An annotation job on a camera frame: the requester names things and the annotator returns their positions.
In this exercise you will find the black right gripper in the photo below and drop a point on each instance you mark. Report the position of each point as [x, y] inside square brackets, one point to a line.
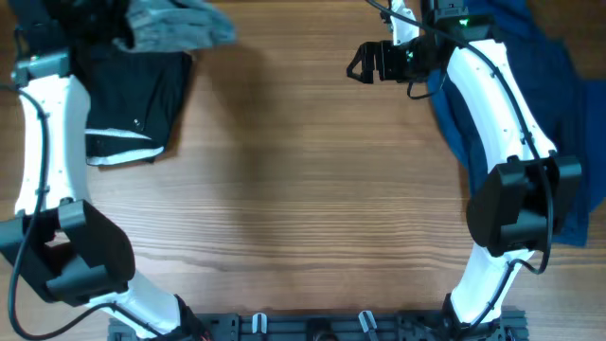
[380, 61]

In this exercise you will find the light blue denim shorts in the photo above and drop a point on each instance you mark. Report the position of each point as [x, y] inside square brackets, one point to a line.
[165, 26]

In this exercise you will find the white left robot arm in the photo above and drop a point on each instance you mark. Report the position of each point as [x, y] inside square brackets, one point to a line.
[58, 242]

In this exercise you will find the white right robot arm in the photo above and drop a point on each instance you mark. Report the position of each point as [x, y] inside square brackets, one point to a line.
[527, 185]

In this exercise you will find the folded black shorts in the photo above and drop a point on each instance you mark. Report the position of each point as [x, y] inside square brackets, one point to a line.
[135, 100]

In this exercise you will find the blue garment pile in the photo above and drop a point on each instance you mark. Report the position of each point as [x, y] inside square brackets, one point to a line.
[569, 110]

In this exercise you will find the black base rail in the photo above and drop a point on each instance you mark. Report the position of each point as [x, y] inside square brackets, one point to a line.
[401, 326]

